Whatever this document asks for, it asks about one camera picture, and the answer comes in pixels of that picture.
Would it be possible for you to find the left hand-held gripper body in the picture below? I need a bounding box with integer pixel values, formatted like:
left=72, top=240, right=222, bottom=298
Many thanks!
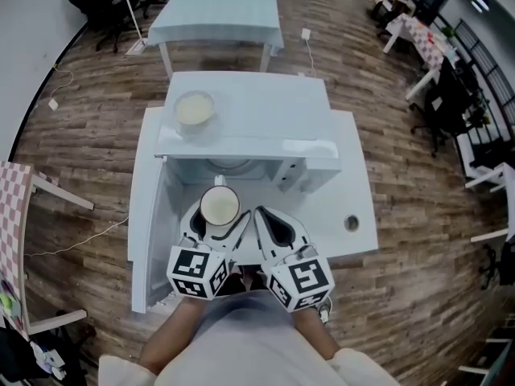
left=166, top=234, right=233, bottom=299

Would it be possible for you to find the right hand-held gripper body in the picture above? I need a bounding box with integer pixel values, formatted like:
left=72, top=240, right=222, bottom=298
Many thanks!
left=268, top=244, right=336, bottom=313

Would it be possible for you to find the white cup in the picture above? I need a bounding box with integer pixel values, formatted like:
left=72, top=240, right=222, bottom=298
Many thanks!
left=199, top=175, right=241, bottom=227

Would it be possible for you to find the white microwave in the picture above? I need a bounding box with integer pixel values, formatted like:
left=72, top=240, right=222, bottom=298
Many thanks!
left=131, top=70, right=344, bottom=315

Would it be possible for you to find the person's left forearm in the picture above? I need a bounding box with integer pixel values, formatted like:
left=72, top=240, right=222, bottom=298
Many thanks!
left=139, top=294, right=207, bottom=376

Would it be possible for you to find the person's right forearm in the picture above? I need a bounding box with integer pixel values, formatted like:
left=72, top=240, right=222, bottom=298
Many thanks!
left=290, top=306, right=344, bottom=362

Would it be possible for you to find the glass microwave turntable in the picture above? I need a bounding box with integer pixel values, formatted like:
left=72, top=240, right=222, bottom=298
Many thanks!
left=206, top=158, right=266, bottom=179

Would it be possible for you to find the person's white shoe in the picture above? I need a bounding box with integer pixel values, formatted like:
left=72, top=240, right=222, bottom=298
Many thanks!
left=317, top=295, right=333, bottom=323

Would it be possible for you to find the person's grey shirt torso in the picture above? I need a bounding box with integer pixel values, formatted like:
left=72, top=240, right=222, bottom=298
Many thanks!
left=97, top=289, right=403, bottom=386

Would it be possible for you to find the white bowl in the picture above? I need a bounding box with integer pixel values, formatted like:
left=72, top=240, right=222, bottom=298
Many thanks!
left=172, top=89, right=216, bottom=137

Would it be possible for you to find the table with pink checkered cloth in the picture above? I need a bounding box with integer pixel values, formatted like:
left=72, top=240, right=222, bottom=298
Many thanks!
left=0, top=159, right=97, bottom=342
left=381, top=12, right=459, bottom=101

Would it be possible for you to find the black bag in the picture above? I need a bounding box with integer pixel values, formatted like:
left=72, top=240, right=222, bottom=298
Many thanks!
left=0, top=310, right=98, bottom=386

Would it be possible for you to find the white side table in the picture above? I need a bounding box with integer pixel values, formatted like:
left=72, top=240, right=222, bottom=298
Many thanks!
left=455, top=133, right=515, bottom=195

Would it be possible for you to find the table with pale blue cloth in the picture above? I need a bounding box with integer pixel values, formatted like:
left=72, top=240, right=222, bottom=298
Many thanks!
left=146, top=0, right=286, bottom=74

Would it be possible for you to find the black metal rack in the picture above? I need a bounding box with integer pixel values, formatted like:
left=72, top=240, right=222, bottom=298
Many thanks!
left=453, top=17, right=515, bottom=141

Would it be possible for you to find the beige floor cable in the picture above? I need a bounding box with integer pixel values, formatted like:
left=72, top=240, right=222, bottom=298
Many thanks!
left=23, top=215, right=131, bottom=259

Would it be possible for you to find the white power cable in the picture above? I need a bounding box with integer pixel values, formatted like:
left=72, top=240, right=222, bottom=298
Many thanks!
left=47, top=68, right=76, bottom=102
left=297, top=38, right=319, bottom=78

